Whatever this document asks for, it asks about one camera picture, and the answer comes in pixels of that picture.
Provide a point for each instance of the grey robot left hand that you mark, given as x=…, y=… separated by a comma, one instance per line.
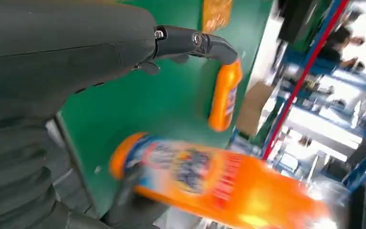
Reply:
x=60, y=47

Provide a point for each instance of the orange drink bottle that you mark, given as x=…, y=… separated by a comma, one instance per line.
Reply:
x=216, y=14
x=227, y=186
x=224, y=101

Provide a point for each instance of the green table mat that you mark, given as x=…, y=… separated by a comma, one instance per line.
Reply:
x=157, y=104

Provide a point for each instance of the cardboard box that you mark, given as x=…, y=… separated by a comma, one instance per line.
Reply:
x=253, y=107

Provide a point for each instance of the white table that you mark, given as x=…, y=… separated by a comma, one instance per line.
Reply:
x=265, y=47

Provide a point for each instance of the black carrying case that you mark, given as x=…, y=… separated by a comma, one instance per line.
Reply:
x=296, y=19

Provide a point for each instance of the blue metal rack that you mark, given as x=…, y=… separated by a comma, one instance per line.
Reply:
x=303, y=72

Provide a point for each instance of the person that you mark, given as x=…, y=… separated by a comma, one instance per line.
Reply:
x=336, y=44

